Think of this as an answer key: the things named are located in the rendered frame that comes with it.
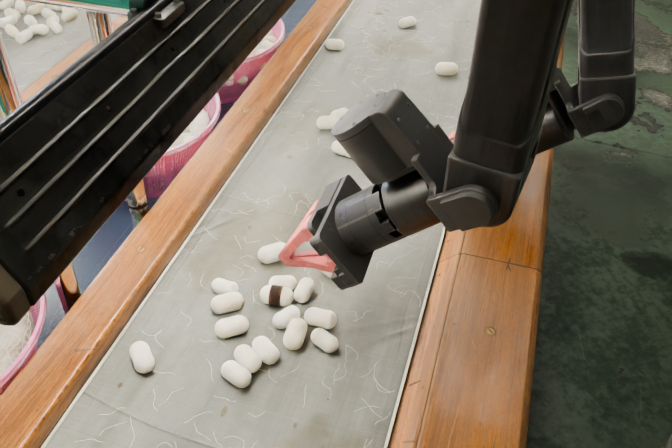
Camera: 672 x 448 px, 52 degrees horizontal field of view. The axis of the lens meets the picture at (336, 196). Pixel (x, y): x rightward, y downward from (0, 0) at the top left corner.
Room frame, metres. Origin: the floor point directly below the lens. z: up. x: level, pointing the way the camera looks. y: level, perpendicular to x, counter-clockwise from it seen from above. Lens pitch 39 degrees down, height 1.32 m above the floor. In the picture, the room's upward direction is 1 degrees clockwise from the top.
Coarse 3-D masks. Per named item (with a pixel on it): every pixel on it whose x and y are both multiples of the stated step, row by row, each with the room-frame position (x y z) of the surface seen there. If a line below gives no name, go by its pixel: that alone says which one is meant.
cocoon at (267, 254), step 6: (264, 246) 0.59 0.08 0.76; (270, 246) 0.59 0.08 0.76; (276, 246) 0.59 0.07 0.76; (282, 246) 0.59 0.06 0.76; (258, 252) 0.59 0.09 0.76; (264, 252) 0.58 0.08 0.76; (270, 252) 0.58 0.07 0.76; (276, 252) 0.58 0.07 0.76; (258, 258) 0.58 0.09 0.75; (264, 258) 0.58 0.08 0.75; (270, 258) 0.58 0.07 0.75; (276, 258) 0.58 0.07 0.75
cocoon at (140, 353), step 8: (136, 344) 0.44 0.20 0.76; (144, 344) 0.45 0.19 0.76; (136, 352) 0.43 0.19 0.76; (144, 352) 0.43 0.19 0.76; (136, 360) 0.43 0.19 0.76; (144, 360) 0.42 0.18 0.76; (152, 360) 0.43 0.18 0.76; (136, 368) 0.42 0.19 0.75; (144, 368) 0.42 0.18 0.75; (152, 368) 0.42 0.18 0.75
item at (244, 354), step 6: (240, 348) 0.44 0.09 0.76; (246, 348) 0.44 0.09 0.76; (234, 354) 0.44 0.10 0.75; (240, 354) 0.44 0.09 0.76; (246, 354) 0.44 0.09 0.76; (252, 354) 0.44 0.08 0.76; (240, 360) 0.43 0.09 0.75; (246, 360) 0.43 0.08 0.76; (252, 360) 0.43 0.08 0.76; (258, 360) 0.43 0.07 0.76; (246, 366) 0.43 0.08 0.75; (252, 366) 0.42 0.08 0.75; (258, 366) 0.43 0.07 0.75; (252, 372) 0.42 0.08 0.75
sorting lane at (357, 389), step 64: (384, 0) 1.35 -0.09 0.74; (448, 0) 1.36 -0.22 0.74; (320, 64) 1.08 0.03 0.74; (384, 64) 1.08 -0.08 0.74; (448, 128) 0.88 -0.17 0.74; (256, 192) 0.72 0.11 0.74; (320, 192) 0.72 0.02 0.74; (192, 256) 0.59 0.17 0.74; (256, 256) 0.60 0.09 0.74; (384, 256) 0.60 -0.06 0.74; (192, 320) 0.49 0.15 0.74; (256, 320) 0.50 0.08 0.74; (384, 320) 0.50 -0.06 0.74; (128, 384) 0.41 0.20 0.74; (192, 384) 0.41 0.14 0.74; (256, 384) 0.41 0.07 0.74; (320, 384) 0.42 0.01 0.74; (384, 384) 0.42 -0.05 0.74
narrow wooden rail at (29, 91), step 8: (120, 16) 1.20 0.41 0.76; (112, 24) 1.16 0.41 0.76; (120, 24) 1.16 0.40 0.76; (88, 40) 1.10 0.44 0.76; (80, 48) 1.07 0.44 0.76; (88, 48) 1.07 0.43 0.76; (72, 56) 1.04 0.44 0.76; (80, 56) 1.04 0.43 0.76; (56, 64) 1.01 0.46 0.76; (64, 64) 1.01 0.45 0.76; (48, 72) 0.98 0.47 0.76; (56, 72) 0.98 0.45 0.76; (40, 80) 0.96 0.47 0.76; (48, 80) 0.96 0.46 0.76; (32, 88) 0.93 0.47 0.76; (40, 88) 0.93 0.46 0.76; (24, 96) 0.91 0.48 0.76
